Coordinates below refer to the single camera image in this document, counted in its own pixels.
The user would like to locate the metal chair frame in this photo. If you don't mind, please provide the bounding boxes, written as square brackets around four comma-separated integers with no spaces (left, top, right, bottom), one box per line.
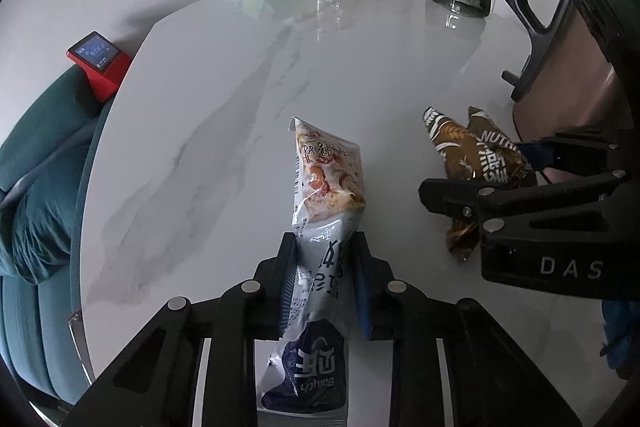
[67,309,96,385]

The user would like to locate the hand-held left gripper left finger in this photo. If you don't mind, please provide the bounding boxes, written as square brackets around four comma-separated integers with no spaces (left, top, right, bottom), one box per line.
[72,232,301,427]

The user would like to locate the red digital clock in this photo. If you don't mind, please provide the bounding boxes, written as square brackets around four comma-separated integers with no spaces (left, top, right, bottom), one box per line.
[66,32,133,104]

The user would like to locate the long white navy snack packet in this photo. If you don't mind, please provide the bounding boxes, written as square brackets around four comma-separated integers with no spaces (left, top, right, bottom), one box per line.
[256,117,365,414]

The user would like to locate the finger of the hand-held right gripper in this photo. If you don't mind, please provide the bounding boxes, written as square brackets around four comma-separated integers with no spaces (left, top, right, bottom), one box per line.
[419,172,628,229]
[517,129,626,172]

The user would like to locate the teal sofa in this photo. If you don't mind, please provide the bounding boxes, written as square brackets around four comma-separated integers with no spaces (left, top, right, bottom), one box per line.
[0,67,118,410]

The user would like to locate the person's right hand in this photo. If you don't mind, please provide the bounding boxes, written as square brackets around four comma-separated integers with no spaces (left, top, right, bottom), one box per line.
[600,299,640,380]

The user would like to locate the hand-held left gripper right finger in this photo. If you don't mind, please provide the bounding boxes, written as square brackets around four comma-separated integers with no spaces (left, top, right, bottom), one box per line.
[350,231,583,427]

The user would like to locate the brown gold snack packet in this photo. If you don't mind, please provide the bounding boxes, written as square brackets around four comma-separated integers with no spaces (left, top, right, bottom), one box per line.
[422,106,483,182]
[445,106,538,264]

